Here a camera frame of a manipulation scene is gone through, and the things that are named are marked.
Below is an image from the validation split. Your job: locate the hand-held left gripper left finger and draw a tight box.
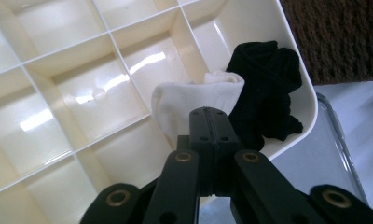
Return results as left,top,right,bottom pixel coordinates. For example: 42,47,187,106
188,106,214,198

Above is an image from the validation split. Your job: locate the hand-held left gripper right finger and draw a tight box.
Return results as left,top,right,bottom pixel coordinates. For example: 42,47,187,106
211,106,244,198

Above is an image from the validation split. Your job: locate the cream sock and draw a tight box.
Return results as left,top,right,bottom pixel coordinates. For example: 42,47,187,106
150,77,245,149

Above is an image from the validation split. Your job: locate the black sock pair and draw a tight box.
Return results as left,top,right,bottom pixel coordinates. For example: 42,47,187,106
226,40,304,152

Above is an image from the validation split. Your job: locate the cream divided organizer box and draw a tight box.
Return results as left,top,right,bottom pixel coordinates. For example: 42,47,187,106
0,0,319,224

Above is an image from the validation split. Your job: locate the brown woven basket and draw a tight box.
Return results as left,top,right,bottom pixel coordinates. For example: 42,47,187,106
279,0,373,87

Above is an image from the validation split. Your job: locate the metal tray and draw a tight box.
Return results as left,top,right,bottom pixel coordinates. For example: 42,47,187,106
198,92,369,224

